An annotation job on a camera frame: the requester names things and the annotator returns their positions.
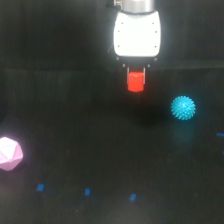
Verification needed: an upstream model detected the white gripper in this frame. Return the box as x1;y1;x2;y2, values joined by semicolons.
113;10;162;84

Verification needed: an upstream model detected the red hexagonal block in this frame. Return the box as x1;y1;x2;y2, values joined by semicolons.
128;71;144;92

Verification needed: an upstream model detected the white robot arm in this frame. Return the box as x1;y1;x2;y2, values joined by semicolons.
108;0;161;92

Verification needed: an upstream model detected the blue spiky ball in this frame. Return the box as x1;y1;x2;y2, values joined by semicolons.
171;96;196;121

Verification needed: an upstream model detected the black curtain backdrop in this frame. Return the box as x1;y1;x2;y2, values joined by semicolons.
0;0;224;116

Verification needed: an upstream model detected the blue tape mark far right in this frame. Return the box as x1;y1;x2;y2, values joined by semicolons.
217;133;224;137

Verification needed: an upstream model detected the blue tape mark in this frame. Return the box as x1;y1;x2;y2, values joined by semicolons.
217;133;224;137
37;184;44;191
130;194;137;201
85;188;90;196

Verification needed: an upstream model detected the blue tape mark middle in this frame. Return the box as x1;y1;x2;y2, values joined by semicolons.
85;188;90;196

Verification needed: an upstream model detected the pink polyhedron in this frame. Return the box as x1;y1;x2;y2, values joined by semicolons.
0;137;23;171

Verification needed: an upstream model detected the blue tape mark left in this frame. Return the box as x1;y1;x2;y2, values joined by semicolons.
37;184;44;191

